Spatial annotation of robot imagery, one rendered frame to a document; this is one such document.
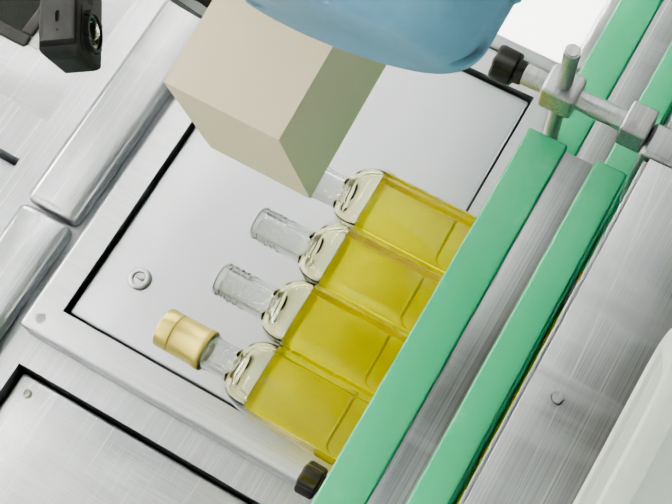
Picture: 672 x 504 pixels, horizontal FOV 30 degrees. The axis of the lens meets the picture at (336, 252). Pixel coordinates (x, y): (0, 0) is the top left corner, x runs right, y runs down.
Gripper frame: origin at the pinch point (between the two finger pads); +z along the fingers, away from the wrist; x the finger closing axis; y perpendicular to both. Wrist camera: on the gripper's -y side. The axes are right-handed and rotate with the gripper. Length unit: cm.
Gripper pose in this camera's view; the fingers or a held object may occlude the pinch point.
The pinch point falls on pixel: (284, 22)
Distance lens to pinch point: 77.6
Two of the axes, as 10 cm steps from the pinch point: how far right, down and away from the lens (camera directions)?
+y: 5.0, -8.6, 1.4
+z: 8.6, 4.6, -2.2
